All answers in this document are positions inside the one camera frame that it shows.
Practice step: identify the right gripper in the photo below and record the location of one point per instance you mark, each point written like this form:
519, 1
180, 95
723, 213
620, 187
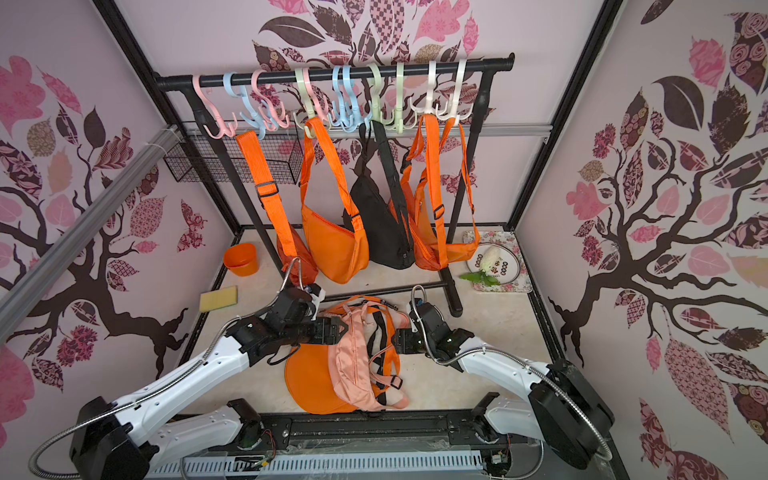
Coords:
405, 341

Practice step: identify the floral tray with flower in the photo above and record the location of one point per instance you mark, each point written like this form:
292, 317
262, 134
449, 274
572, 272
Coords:
497, 265

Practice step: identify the yellow sponge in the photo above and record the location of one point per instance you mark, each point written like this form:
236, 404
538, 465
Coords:
218, 299

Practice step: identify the white hook far right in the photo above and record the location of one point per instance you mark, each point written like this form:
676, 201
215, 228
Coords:
452, 111

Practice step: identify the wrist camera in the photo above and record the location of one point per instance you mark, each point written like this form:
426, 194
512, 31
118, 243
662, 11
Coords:
429, 321
317, 295

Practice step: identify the blue hook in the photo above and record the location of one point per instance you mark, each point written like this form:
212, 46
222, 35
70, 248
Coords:
251, 115
354, 118
340, 117

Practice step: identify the aluminium rail wall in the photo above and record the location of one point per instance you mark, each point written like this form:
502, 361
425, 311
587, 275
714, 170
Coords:
488, 130
17, 305

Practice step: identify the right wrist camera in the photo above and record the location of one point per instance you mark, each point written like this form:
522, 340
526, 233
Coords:
429, 321

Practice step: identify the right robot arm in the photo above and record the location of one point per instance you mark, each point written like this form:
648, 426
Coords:
553, 403

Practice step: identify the pink fanny pack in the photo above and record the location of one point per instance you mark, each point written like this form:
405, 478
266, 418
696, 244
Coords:
364, 366

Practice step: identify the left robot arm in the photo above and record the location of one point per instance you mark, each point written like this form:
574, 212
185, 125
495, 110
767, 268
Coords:
133, 435

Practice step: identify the aluminium rail back wall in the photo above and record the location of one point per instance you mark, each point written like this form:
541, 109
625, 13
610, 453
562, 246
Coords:
488, 130

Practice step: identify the aluminium rail left wall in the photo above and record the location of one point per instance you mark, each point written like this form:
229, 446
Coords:
17, 305

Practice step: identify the black wire basket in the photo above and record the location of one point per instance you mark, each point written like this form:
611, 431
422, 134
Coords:
240, 159

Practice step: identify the pink hook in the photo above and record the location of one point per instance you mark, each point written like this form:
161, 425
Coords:
319, 102
225, 129
275, 117

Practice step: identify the pink hook far left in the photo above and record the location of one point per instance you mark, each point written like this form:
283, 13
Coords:
225, 129

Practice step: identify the white slotted cable duct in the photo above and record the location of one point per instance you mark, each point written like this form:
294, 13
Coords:
221, 467

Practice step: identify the black clothes rack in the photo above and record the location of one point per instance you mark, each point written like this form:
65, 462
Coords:
488, 67

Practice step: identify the white hook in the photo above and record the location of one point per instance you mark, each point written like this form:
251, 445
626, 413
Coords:
452, 111
429, 107

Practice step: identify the orange sling bag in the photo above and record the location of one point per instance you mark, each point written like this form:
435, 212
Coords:
465, 228

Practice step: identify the orange plastic cup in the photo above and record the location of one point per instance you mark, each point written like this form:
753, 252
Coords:
241, 260

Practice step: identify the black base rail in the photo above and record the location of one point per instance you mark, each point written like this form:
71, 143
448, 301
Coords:
457, 427

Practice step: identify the black sling bag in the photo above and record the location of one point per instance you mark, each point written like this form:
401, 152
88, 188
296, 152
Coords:
386, 224

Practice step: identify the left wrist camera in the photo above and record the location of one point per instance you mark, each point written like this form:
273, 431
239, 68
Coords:
317, 295

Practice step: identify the orange bag with black back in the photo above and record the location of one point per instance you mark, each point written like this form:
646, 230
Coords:
308, 380

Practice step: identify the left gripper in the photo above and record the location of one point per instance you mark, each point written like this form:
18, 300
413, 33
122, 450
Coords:
322, 337

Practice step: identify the green hook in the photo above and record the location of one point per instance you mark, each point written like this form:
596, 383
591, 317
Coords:
307, 100
395, 121
375, 94

